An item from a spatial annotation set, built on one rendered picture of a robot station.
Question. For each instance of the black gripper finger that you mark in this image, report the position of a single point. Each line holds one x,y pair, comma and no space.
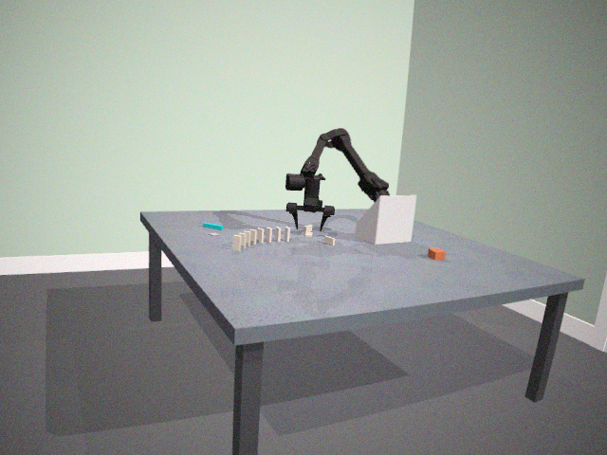
295,216
324,217

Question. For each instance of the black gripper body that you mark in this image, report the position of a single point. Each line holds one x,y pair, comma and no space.
327,210

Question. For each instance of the small orange block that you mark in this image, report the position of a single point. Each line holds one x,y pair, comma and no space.
437,254

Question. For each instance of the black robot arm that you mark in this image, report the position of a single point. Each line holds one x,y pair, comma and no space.
369,182

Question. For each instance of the cyan rectangular block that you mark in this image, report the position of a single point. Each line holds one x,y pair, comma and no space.
207,225

